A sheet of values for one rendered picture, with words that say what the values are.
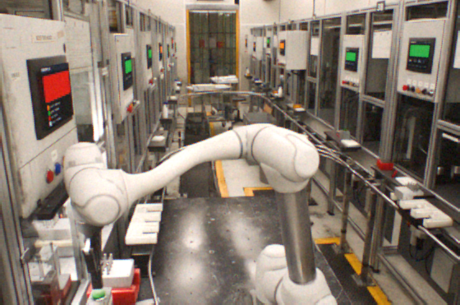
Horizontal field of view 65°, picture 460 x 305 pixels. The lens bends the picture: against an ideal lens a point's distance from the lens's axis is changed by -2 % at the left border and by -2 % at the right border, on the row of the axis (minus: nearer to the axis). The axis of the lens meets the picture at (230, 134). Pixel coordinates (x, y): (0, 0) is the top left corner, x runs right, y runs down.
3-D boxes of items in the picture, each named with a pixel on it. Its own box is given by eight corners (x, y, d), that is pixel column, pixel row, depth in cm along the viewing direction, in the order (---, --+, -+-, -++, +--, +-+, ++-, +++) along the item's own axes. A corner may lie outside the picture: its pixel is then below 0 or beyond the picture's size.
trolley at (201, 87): (193, 136, 685) (191, 85, 660) (185, 130, 735) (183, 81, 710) (236, 131, 719) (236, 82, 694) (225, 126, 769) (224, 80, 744)
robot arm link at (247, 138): (225, 122, 125) (246, 131, 113) (268, 114, 133) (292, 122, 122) (227, 159, 128) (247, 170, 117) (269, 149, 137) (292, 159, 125)
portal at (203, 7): (238, 106, 988) (239, 4, 922) (188, 107, 976) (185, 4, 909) (238, 105, 998) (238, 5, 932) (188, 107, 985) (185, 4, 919)
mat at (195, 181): (236, 227, 355) (236, 226, 355) (174, 230, 350) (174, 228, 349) (210, 112, 918) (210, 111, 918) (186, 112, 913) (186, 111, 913)
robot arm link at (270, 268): (278, 277, 164) (279, 233, 158) (304, 301, 148) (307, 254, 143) (247, 289, 156) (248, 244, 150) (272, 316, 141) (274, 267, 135)
